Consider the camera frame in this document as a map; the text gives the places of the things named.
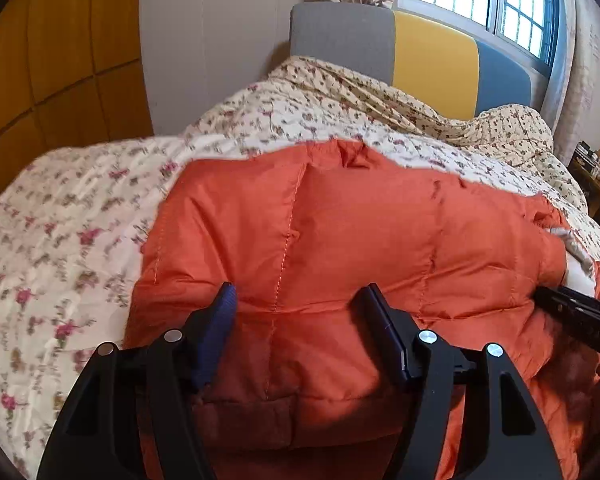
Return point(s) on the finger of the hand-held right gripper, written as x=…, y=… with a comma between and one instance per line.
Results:
x=587, y=312

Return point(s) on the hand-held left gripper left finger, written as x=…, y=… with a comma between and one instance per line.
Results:
x=219, y=327

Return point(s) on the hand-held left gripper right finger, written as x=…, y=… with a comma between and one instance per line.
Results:
x=386, y=332

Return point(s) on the orange down jacket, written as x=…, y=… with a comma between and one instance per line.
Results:
x=360, y=230

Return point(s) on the small dark appliance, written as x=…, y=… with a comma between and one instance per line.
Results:
x=586, y=155

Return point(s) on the floral quilt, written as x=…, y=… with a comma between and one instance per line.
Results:
x=80, y=200

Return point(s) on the grey yellow blue headboard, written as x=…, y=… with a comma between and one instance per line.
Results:
x=430, y=60

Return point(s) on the yellow wooden wardrobe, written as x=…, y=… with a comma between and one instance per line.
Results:
x=55, y=35

